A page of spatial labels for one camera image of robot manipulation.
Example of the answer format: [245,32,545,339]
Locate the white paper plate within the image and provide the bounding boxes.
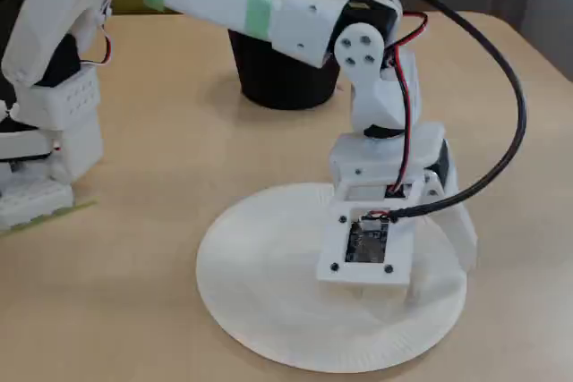
[195,183,467,374]

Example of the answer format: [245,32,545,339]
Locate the red black wrist wire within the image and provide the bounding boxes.
[384,13,429,198]

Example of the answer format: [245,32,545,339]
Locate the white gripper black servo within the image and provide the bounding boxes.
[329,123,479,275]

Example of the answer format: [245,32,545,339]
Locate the red shoulder servo wire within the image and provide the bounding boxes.
[91,0,116,65]

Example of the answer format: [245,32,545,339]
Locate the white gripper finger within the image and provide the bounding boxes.
[402,276,424,308]

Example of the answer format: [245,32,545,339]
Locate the yellow-green base plate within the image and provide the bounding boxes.
[0,199,98,239]

